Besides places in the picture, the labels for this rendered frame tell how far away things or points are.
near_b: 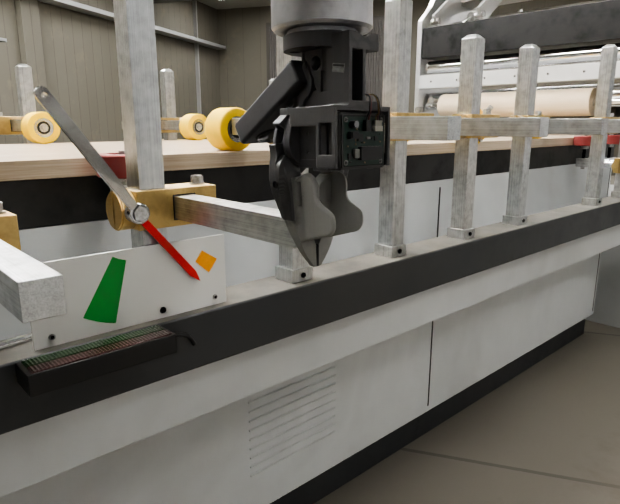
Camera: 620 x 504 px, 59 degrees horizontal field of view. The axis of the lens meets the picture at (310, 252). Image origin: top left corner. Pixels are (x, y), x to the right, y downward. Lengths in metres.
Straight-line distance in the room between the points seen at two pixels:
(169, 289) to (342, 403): 0.77
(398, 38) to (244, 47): 11.65
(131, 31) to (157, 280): 0.30
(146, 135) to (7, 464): 0.42
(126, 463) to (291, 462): 0.43
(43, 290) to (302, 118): 0.25
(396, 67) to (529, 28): 1.97
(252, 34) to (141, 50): 11.90
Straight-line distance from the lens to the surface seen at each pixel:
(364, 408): 1.49
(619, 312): 2.98
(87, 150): 0.63
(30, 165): 0.88
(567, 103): 2.83
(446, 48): 3.18
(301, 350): 0.96
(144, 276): 0.72
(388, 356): 1.50
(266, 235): 0.57
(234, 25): 12.80
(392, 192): 1.03
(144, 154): 0.71
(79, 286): 0.69
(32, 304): 0.42
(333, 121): 0.46
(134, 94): 0.71
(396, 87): 1.03
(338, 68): 0.48
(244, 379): 0.90
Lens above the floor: 0.95
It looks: 13 degrees down
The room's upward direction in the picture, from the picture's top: straight up
